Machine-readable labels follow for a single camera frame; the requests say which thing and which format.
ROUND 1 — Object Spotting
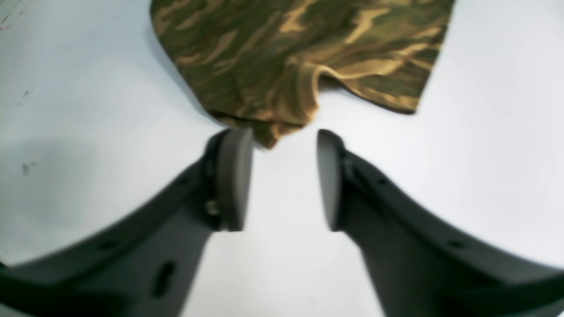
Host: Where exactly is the camouflage t-shirt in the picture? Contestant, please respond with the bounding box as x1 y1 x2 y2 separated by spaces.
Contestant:
149 0 455 148

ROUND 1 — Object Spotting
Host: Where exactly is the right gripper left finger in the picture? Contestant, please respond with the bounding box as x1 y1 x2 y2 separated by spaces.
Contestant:
0 128 253 317

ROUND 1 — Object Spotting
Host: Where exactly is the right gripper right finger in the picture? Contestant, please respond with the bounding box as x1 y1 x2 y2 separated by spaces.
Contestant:
317 129 564 317

